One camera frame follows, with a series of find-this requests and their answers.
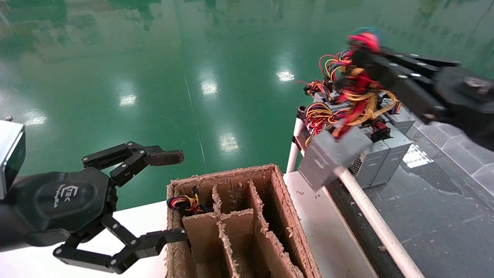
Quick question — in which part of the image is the red yellow wire bundle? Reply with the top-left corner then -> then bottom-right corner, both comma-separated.
304,102 -> 344,148

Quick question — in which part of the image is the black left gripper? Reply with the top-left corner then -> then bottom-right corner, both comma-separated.
12,141 -> 189,275

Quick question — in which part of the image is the brown cardboard divider insert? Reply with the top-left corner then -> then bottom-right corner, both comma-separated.
181,180 -> 305,278

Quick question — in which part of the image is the brown cardboard box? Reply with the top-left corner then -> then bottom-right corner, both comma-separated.
165,164 -> 321,278

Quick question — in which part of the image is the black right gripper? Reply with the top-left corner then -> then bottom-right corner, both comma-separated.
350,46 -> 494,152

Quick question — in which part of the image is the grey power supply with wires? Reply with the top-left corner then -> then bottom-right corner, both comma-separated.
167,186 -> 213,216
298,31 -> 402,192
303,80 -> 350,113
386,106 -> 416,134

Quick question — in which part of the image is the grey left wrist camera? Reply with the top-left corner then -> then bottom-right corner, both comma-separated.
0,120 -> 26,200

